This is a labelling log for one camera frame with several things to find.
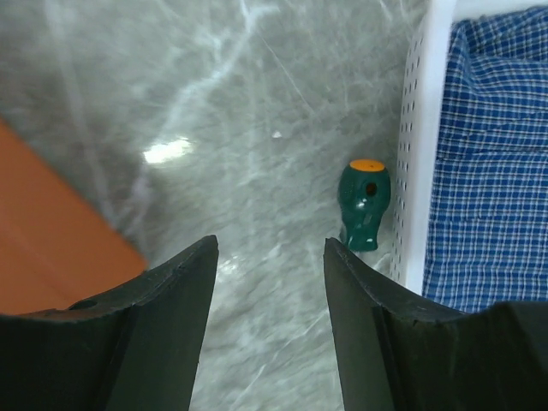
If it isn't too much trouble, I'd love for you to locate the orange drawer box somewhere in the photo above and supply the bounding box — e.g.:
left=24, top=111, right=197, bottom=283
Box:
left=1, top=123, right=147, bottom=314

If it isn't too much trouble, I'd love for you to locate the white perforated basket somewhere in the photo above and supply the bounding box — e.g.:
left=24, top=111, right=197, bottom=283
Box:
left=389, top=0, right=543, bottom=295

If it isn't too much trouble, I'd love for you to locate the stubby green screwdriver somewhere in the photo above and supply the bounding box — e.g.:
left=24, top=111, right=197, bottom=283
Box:
left=337, top=159, right=390, bottom=253

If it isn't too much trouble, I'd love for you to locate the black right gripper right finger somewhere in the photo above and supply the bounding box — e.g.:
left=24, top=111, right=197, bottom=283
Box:
left=324, top=238, right=547, bottom=410

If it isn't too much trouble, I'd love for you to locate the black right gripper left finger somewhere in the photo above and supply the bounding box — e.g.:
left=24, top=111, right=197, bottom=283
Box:
left=1, top=235, right=219, bottom=410

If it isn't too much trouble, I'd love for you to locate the blue checked cloth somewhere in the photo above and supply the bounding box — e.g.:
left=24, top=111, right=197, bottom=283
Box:
left=423, top=7, right=547, bottom=313

